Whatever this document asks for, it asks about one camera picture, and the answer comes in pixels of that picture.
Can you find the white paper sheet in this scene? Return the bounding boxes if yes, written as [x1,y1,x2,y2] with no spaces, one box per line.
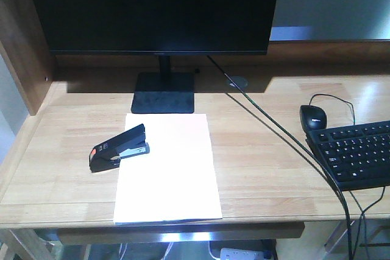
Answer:
[113,114,222,225]

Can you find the black orange stapler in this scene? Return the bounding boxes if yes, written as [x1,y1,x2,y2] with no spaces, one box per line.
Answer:
[88,124,150,173]

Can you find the black computer monitor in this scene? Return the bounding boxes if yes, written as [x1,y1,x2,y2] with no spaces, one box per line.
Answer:
[33,0,277,114]

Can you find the black computer mouse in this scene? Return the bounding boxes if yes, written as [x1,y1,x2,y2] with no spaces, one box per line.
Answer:
[299,93,356,133]

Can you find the white power strip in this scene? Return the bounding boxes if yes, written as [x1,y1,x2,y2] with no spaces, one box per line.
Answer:
[208,240,274,259]

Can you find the black keyboard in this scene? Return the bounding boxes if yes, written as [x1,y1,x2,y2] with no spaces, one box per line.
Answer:
[307,121,389,191]

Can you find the grey desk cable grommet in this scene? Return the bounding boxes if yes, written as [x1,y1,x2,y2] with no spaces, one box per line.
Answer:
[225,76,249,88]

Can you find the black monitor cable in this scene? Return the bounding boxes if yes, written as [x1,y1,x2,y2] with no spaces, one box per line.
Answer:
[206,55,354,260]

